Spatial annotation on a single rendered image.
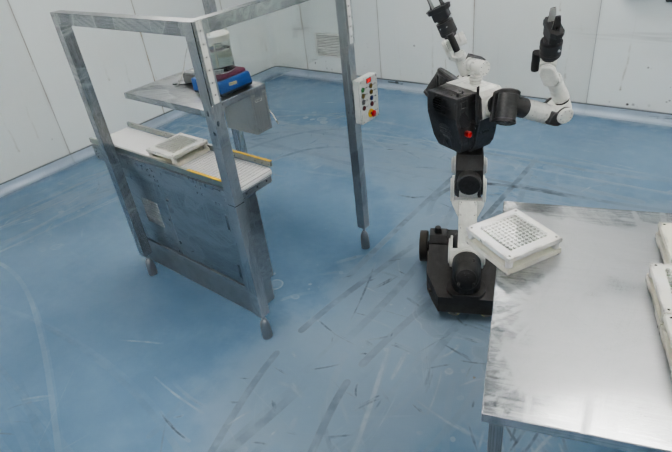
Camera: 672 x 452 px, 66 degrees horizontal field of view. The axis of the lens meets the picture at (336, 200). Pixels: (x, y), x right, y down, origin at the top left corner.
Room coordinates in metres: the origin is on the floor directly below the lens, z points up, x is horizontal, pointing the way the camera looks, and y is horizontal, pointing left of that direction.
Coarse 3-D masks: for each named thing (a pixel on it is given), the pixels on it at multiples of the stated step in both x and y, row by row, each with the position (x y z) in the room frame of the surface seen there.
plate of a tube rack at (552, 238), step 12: (504, 216) 1.67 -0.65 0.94; (528, 216) 1.65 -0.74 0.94; (468, 228) 1.62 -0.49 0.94; (480, 228) 1.61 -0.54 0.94; (504, 228) 1.59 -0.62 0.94; (540, 228) 1.56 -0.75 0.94; (492, 240) 1.52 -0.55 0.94; (540, 240) 1.49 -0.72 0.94; (552, 240) 1.48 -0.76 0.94; (504, 252) 1.44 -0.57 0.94; (516, 252) 1.43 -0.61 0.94; (528, 252) 1.43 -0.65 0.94
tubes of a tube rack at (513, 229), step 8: (496, 224) 1.61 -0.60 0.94; (504, 224) 1.61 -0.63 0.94; (512, 224) 1.60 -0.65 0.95; (520, 224) 1.59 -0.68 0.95; (496, 232) 1.55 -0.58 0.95; (504, 232) 1.55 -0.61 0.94; (512, 232) 1.55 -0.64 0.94; (520, 232) 1.54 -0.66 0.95; (528, 232) 1.54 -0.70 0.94; (536, 232) 1.53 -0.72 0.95; (504, 240) 1.50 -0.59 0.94; (512, 240) 1.49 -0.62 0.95; (520, 240) 1.49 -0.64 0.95
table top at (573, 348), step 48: (576, 240) 1.55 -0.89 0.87; (624, 240) 1.52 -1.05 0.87; (528, 288) 1.32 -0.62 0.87; (576, 288) 1.29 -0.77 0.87; (624, 288) 1.27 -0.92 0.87; (528, 336) 1.11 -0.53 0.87; (576, 336) 1.09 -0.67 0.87; (624, 336) 1.07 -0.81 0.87; (528, 384) 0.94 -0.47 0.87; (576, 384) 0.92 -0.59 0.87; (624, 384) 0.90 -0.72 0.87; (576, 432) 0.78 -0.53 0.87; (624, 432) 0.77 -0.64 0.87
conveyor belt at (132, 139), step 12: (120, 132) 3.19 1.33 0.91; (132, 132) 3.16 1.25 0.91; (144, 132) 3.13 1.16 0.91; (120, 144) 2.98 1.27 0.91; (132, 144) 2.95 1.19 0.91; (144, 144) 2.93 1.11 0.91; (204, 156) 2.64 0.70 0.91; (192, 168) 2.51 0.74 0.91; (204, 168) 2.49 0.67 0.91; (216, 168) 2.47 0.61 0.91; (240, 168) 2.43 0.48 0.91; (252, 168) 2.42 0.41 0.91; (264, 168) 2.40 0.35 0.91; (240, 180) 2.30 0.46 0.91; (252, 180) 2.30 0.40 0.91
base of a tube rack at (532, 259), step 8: (472, 240) 1.60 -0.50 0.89; (480, 248) 1.54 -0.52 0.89; (488, 248) 1.54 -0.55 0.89; (552, 248) 1.49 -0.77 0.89; (560, 248) 1.49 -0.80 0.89; (488, 256) 1.50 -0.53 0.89; (496, 256) 1.48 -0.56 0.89; (528, 256) 1.46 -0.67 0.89; (536, 256) 1.46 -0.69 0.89; (544, 256) 1.46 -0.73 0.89; (552, 256) 1.47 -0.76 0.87; (496, 264) 1.46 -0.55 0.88; (504, 264) 1.43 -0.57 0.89; (520, 264) 1.42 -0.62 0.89; (528, 264) 1.43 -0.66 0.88; (512, 272) 1.41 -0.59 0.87
